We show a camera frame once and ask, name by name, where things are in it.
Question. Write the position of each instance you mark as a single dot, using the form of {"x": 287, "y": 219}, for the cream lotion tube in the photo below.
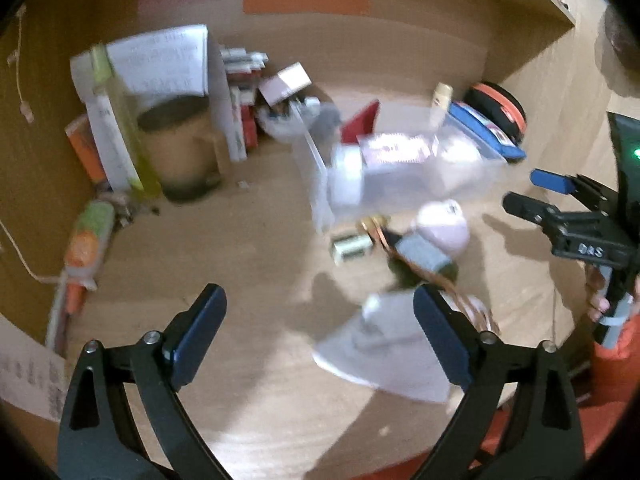
{"x": 440, "y": 104}

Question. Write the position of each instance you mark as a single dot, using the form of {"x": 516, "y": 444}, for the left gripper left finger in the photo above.
{"x": 98, "y": 437}

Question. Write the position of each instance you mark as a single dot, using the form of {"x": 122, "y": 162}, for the small white pink box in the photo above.
{"x": 284, "y": 84}

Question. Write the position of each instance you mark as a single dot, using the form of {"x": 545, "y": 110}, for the clear plastic storage bin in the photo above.
{"x": 405, "y": 164}

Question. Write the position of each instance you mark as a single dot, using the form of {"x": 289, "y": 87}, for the red velvet pouch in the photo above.
{"x": 361, "y": 124}

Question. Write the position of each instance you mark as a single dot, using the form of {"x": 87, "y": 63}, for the black orange round case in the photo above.
{"x": 499, "y": 106}

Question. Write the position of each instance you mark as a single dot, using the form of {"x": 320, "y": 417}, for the yellow green ruler pack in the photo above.
{"x": 120, "y": 128}

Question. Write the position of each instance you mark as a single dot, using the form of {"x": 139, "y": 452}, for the white cloth bag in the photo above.
{"x": 383, "y": 346}

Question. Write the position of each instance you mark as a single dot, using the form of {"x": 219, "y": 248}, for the brown cylindrical canister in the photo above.
{"x": 180, "y": 141}

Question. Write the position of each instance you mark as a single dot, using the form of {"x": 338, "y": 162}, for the blue patterned pouch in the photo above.
{"x": 487, "y": 131}

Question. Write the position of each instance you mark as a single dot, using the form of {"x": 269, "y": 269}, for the stack of books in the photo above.
{"x": 244, "y": 73}

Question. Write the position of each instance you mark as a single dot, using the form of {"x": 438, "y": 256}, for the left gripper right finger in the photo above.
{"x": 542, "y": 438}

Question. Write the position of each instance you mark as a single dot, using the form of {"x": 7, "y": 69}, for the bowl of trinkets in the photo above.
{"x": 287, "y": 126}

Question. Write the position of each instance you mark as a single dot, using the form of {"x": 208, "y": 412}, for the white paper sheet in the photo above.
{"x": 175, "y": 61}

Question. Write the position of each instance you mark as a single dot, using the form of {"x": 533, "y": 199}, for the right hand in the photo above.
{"x": 596, "y": 302}

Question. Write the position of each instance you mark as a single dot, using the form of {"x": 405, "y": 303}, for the orange green glue tube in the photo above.
{"x": 82, "y": 260}

